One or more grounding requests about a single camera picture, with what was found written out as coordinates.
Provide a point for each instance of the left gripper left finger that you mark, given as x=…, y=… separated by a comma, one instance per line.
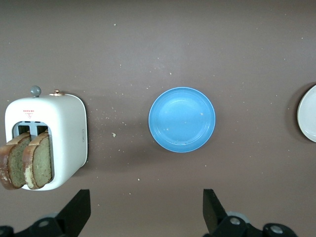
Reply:
x=74, y=209

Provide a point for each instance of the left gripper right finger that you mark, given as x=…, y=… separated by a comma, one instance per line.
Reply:
x=212, y=212

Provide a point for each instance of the brown bread slice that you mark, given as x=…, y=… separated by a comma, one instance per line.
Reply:
x=14, y=163
x=40, y=160

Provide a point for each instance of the blue plate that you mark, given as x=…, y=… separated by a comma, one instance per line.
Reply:
x=182, y=119

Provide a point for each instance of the beige plate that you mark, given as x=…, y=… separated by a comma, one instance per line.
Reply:
x=308, y=113

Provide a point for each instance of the white two-slot toaster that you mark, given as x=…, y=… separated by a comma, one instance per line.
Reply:
x=66, y=118

